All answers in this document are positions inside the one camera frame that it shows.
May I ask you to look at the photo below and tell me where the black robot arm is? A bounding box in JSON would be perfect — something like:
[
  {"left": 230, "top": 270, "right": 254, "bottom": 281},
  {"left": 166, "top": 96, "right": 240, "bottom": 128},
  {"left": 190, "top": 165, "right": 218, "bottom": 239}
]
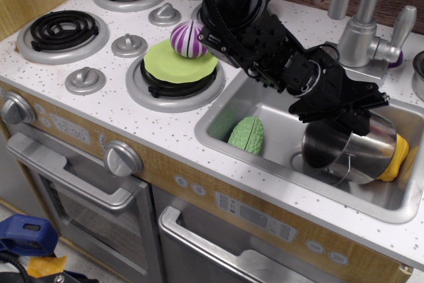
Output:
[{"left": 199, "top": 0, "right": 388, "bottom": 136}]

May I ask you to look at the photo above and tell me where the silver stove knob lower middle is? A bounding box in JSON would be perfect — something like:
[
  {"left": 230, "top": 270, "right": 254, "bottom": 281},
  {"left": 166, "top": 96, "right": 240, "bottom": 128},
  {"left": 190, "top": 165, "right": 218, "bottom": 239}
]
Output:
[{"left": 111, "top": 33, "right": 148, "bottom": 58}]

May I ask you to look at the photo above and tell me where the silver stove knob upper middle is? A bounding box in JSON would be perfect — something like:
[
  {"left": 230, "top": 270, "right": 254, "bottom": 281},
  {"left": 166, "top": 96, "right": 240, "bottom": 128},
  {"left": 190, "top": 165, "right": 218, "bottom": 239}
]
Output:
[{"left": 148, "top": 3, "right": 182, "bottom": 27}]

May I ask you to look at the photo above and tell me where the purple white toy onion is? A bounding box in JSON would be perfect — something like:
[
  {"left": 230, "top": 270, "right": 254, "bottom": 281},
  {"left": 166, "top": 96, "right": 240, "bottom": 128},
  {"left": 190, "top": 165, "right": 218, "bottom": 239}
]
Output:
[{"left": 170, "top": 19, "right": 207, "bottom": 58}]

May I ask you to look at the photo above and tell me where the blue clamp tool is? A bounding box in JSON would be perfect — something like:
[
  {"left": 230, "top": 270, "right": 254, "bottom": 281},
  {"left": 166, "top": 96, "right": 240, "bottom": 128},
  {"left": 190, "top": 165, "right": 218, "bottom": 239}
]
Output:
[{"left": 1, "top": 214, "right": 59, "bottom": 256}]

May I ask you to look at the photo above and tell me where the front left black burner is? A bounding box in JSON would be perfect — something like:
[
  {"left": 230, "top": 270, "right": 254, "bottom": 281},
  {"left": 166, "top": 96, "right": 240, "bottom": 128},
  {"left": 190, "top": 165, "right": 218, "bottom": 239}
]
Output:
[{"left": 16, "top": 10, "right": 109, "bottom": 65}]

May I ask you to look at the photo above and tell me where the black cable on floor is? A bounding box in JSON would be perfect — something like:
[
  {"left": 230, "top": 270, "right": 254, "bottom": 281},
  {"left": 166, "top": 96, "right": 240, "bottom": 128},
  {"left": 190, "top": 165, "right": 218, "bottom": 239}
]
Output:
[{"left": 0, "top": 250, "right": 37, "bottom": 283}]

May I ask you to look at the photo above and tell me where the green toy bitter melon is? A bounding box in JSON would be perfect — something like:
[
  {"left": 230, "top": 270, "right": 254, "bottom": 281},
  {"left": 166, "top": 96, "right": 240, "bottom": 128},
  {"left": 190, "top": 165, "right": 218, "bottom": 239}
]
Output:
[{"left": 227, "top": 116, "right": 264, "bottom": 155}]

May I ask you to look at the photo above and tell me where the silver oven door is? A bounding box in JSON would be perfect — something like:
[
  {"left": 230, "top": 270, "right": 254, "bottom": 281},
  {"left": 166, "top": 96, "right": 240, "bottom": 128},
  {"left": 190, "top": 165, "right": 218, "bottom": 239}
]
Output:
[{"left": 7, "top": 133, "right": 164, "bottom": 282}]

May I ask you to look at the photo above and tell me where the silver oven dial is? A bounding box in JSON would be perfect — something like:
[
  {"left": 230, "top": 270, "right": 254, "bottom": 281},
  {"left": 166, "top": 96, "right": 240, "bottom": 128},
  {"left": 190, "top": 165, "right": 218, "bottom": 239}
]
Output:
[
  {"left": 1, "top": 91, "right": 36, "bottom": 125},
  {"left": 103, "top": 140, "right": 143, "bottom": 178}
]

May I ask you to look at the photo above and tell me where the silver oven dial right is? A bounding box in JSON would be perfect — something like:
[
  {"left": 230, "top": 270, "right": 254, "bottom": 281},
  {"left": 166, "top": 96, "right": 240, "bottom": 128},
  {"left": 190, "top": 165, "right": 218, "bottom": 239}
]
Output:
[{"left": 103, "top": 140, "right": 143, "bottom": 178}]

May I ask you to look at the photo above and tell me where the silver stove knob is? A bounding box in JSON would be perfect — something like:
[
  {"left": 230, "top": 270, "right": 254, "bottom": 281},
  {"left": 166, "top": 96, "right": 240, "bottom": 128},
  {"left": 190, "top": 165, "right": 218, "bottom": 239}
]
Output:
[
  {"left": 111, "top": 33, "right": 148, "bottom": 58},
  {"left": 148, "top": 3, "right": 182, "bottom": 27},
  {"left": 65, "top": 67, "right": 106, "bottom": 95}
]

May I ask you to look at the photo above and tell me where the silver faucet lever handle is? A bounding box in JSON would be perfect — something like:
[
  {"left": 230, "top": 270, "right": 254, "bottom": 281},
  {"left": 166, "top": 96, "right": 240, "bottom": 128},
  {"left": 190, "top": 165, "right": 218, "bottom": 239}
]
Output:
[{"left": 366, "top": 5, "right": 417, "bottom": 62}]

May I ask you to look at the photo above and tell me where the yellow cloth on floor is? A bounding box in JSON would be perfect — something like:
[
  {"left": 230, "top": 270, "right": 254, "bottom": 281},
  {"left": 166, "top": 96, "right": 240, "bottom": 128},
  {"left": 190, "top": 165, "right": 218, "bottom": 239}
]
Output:
[{"left": 26, "top": 255, "right": 68, "bottom": 278}]

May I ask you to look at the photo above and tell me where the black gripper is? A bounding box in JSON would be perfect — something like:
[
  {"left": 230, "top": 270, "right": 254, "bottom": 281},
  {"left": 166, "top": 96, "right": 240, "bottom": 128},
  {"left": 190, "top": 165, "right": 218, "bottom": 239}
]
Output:
[{"left": 289, "top": 66, "right": 389, "bottom": 136}]

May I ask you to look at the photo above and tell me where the purple toy behind faucet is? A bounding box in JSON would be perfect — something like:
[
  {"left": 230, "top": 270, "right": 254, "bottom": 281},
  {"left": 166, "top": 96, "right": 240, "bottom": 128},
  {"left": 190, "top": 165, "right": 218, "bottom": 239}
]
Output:
[{"left": 386, "top": 47, "right": 403, "bottom": 68}]

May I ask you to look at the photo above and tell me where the silver dishwasher door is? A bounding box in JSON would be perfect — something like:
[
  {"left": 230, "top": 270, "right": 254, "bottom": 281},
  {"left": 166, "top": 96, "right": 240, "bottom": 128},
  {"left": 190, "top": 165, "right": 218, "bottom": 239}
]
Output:
[{"left": 158, "top": 206, "right": 339, "bottom": 282}]

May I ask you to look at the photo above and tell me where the silver stove knob front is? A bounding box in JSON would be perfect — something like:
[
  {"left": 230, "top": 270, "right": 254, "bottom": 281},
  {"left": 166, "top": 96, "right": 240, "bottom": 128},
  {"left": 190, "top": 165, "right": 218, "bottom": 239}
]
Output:
[{"left": 65, "top": 67, "right": 106, "bottom": 95}]

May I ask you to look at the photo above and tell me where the front right black burner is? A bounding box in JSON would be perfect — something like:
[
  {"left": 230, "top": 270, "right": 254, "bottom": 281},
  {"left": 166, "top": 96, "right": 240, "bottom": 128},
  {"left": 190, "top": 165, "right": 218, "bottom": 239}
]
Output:
[{"left": 125, "top": 58, "right": 225, "bottom": 113}]

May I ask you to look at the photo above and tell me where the silver toy faucet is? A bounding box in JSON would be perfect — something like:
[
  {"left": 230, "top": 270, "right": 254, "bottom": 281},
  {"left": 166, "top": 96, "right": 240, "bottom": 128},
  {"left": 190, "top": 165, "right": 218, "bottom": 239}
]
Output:
[{"left": 328, "top": 0, "right": 388, "bottom": 85}]

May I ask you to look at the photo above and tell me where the steel pot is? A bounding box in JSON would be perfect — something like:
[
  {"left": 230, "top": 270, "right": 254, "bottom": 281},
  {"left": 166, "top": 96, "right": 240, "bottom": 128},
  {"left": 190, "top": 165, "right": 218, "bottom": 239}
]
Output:
[
  {"left": 411, "top": 51, "right": 424, "bottom": 101},
  {"left": 302, "top": 113, "right": 397, "bottom": 184}
]

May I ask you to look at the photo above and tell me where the silver toy sink basin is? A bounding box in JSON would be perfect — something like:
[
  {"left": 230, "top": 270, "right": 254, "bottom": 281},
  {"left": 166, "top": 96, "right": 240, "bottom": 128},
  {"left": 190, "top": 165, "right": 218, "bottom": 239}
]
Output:
[{"left": 195, "top": 74, "right": 423, "bottom": 223}]

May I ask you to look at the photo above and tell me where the yellow toy bell pepper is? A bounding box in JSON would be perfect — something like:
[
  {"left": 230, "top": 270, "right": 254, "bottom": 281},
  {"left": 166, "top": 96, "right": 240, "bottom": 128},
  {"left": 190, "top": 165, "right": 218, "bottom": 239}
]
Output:
[{"left": 377, "top": 134, "right": 409, "bottom": 182}]

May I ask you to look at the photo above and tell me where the light green plate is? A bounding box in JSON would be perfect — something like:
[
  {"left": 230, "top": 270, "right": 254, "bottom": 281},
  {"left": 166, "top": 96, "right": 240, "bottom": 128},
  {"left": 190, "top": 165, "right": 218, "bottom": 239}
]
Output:
[{"left": 143, "top": 40, "right": 218, "bottom": 84}]

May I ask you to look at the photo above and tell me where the silver oven dial left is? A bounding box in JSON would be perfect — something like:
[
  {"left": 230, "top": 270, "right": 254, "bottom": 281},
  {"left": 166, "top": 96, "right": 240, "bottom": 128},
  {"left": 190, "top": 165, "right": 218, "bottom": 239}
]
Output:
[{"left": 1, "top": 91, "right": 36, "bottom": 125}]

